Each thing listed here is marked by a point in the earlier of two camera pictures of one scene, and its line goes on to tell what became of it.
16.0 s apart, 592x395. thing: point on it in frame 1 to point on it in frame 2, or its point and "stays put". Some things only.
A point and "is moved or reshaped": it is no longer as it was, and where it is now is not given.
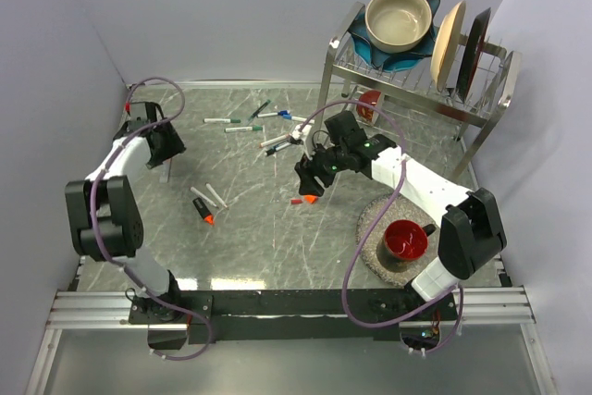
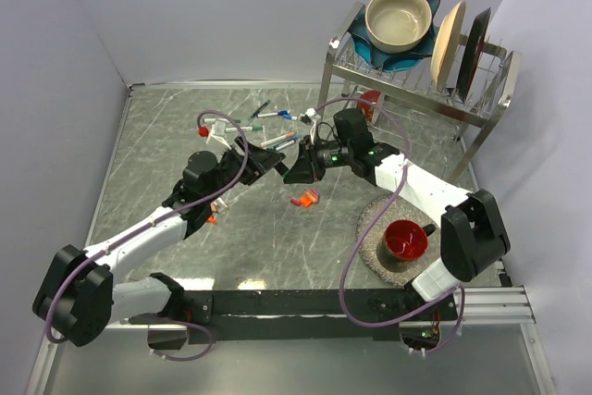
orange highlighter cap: (310, 198) is moved or reshaped
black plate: (473, 53) stays put
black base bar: (185, 316) stays put
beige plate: (447, 43) stays put
